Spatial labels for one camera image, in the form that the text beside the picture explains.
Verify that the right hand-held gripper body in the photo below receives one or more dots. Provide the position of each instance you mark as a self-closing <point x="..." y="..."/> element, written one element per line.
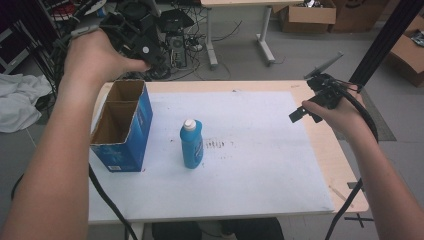
<point x="328" y="90"/>

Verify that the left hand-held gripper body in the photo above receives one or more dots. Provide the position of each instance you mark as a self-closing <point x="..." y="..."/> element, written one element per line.
<point x="140" y="36"/>

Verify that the person's right hand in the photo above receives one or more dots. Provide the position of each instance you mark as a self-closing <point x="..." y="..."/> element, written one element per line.
<point x="346" y="118"/>

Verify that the person's left hand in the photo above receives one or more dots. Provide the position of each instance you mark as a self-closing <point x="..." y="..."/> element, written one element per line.
<point x="90" y="60"/>

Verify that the computer tower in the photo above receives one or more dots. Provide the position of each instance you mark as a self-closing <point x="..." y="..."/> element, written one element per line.
<point x="177" y="51"/>

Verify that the white table mat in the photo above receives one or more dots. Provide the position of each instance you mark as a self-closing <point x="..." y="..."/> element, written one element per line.
<point x="253" y="156"/>

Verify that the black metal stand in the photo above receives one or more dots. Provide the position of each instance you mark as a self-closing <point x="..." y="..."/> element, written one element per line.
<point x="383" y="43"/>

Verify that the open cardboard box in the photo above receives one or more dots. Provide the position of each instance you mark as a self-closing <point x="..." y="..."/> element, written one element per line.
<point x="310" y="16"/>

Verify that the closed cardboard box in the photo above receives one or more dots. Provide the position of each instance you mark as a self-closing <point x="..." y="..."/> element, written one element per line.
<point x="356" y="15"/>

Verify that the white-legged desk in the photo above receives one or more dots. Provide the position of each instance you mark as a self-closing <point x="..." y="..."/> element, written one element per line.
<point x="263" y="36"/>

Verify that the cardboard box with dark contents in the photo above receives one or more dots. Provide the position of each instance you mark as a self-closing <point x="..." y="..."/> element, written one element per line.
<point x="408" y="56"/>

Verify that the blue cardboard box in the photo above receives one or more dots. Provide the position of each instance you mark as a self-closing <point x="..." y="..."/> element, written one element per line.
<point x="140" y="133"/>

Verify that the blue bottle with white cap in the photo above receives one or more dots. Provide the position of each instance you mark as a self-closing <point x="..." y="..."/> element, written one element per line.
<point x="192" y="146"/>

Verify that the white cloth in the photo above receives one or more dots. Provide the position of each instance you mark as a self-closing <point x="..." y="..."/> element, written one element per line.
<point x="20" y="100"/>

